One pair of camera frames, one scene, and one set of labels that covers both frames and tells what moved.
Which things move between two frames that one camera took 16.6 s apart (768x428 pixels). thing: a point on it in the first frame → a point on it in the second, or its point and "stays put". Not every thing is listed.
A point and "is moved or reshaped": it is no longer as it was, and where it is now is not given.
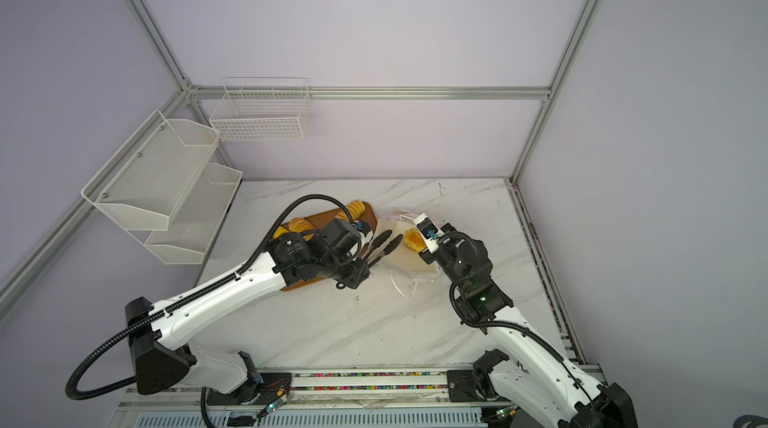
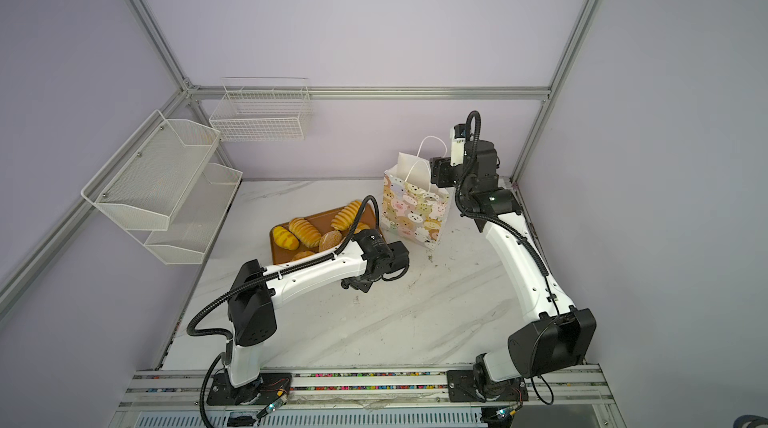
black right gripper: [453, 239] → [439, 167]
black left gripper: [357, 276] → [362, 287]
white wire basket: [261, 109] stays put
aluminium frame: [40, 259] stays put
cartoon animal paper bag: [402, 263] is moved or reshaped
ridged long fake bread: [354, 208] stays put
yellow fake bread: [300, 225] stays put
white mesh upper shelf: [146, 182] stays put
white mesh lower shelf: [197, 221] stays put
